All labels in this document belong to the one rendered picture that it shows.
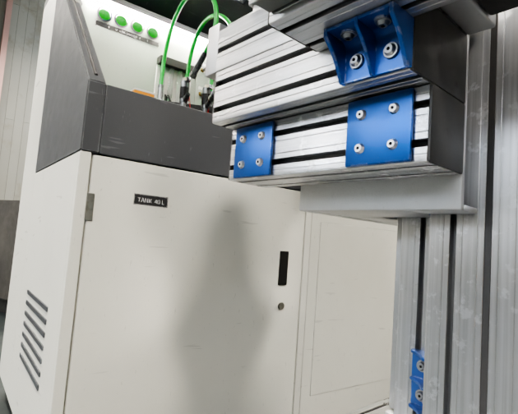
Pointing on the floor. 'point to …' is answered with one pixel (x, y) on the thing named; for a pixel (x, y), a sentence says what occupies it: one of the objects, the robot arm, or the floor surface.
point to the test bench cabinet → (48, 324)
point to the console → (348, 315)
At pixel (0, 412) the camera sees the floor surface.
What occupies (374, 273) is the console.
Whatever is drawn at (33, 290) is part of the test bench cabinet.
